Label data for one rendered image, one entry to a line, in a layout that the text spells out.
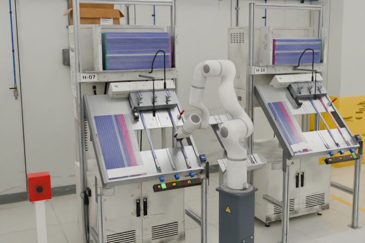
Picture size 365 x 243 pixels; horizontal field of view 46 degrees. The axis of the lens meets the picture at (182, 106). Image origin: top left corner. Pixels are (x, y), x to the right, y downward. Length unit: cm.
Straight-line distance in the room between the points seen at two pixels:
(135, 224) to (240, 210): 95
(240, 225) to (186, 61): 273
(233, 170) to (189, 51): 263
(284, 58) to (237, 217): 166
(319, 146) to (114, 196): 165
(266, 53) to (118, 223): 183
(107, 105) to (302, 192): 190
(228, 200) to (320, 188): 162
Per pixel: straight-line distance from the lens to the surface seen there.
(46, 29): 456
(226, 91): 258
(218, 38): 519
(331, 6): 580
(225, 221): 272
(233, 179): 262
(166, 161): 295
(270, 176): 374
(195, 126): 282
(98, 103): 312
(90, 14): 345
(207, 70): 256
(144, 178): 285
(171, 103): 319
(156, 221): 334
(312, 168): 401
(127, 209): 322
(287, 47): 383
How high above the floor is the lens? 157
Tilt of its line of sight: 8 degrees down
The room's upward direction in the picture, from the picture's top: 1 degrees counter-clockwise
